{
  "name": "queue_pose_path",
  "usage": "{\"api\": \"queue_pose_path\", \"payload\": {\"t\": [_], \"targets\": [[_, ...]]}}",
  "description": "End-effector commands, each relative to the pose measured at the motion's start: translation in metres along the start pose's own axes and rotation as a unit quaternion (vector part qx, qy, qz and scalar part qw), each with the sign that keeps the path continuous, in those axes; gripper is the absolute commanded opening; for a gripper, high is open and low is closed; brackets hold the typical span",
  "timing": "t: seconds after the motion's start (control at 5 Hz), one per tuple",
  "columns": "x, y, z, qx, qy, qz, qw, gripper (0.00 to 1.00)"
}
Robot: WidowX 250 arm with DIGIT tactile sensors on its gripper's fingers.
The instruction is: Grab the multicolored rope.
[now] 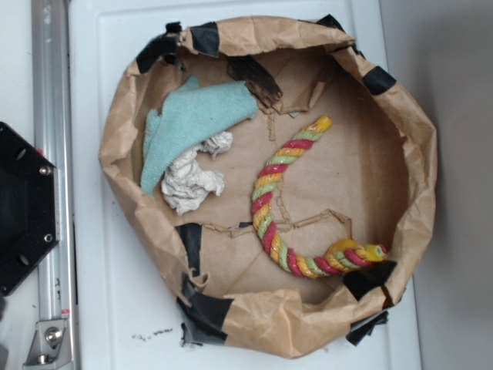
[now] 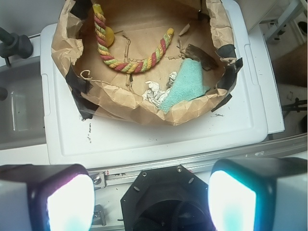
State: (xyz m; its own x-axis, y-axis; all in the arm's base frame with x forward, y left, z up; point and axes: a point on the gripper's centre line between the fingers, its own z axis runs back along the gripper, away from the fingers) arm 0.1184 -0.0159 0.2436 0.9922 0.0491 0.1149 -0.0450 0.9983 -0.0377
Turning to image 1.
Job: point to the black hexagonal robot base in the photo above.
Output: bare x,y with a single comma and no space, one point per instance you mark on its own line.
28,220

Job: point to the brown paper bag bin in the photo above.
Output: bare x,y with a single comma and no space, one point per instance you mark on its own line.
369,178

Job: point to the crumpled white paper towel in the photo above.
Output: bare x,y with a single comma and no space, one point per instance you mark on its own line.
185,184

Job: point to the teal terry cloth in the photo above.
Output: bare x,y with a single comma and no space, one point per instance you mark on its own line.
190,115

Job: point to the multicolored twisted rope toy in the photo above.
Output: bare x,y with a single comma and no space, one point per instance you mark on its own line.
342,257

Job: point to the aluminium extrusion rail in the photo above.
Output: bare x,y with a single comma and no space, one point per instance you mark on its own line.
52,132

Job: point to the metal corner bracket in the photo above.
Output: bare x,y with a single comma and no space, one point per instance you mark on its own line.
50,348

